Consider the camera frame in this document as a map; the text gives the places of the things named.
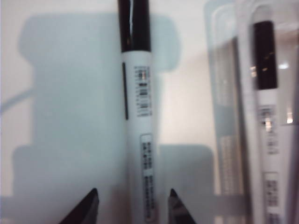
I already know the white marker with black cap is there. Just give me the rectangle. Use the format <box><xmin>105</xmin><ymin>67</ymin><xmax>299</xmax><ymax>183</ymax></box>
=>
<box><xmin>251</xmin><ymin>20</ymin><xmax>287</xmax><ymax>224</ymax></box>
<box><xmin>116</xmin><ymin>0</ymin><xmax>162</xmax><ymax>222</ymax></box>

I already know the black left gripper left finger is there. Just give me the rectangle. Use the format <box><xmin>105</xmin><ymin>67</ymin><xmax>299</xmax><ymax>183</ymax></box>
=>
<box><xmin>58</xmin><ymin>188</ymin><xmax>100</xmax><ymax>224</ymax></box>

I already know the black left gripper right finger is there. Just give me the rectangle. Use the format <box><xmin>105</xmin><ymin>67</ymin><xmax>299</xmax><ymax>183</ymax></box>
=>
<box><xmin>167</xmin><ymin>188</ymin><xmax>199</xmax><ymax>224</ymax></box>

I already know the clear plastic packaging tray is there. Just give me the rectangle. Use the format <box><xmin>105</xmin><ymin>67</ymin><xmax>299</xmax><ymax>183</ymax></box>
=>
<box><xmin>203</xmin><ymin>0</ymin><xmax>299</xmax><ymax>224</ymax></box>

